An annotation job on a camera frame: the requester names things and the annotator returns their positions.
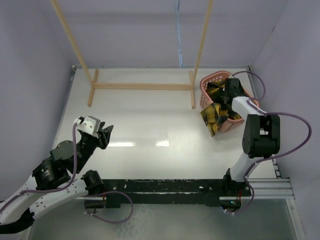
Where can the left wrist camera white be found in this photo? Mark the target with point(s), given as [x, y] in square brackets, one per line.
[89, 125]

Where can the yellow black plaid shirt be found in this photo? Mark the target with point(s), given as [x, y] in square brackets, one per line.
[217, 113]

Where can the wooden clothes rack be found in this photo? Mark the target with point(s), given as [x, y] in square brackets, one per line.
[92, 79]

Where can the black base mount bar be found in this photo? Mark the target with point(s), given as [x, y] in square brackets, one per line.
[208, 192]

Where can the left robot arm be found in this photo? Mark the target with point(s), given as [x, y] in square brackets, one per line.
[54, 181]

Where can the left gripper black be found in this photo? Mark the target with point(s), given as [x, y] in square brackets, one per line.
[103, 139]

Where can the blue wire hanger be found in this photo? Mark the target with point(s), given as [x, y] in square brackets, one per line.
[178, 32]

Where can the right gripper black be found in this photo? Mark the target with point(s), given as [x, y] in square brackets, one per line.
[223, 91]

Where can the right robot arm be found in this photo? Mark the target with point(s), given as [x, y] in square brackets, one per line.
[261, 136]

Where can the pink plastic basket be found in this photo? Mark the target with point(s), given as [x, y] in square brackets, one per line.
[205, 101]

